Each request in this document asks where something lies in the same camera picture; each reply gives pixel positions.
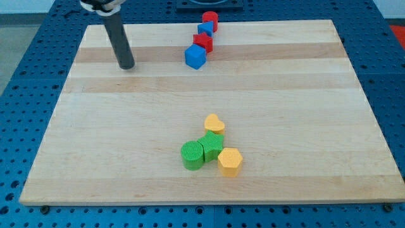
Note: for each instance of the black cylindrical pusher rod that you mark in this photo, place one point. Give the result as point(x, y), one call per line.
point(119, 42)

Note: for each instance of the light wooden board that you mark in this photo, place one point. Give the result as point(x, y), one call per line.
point(290, 99)

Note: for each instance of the green cylinder block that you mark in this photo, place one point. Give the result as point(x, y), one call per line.
point(192, 153)

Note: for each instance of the red cylinder block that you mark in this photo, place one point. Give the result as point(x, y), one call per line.
point(211, 16)

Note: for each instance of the blue triangle block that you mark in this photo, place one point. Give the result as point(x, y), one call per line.
point(206, 27)

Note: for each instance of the blue cube block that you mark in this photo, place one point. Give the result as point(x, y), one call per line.
point(195, 56)

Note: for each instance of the white rod mount collar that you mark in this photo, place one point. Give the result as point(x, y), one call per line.
point(102, 7)

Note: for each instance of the yellow hexagon block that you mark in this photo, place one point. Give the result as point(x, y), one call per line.
point(230, 162)

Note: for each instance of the yellow heart block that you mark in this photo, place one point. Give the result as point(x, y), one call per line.
point(214, 124)

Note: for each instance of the red star block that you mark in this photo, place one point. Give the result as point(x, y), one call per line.
point(203, 40)

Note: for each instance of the green star block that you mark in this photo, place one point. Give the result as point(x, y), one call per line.
point(212, 145)

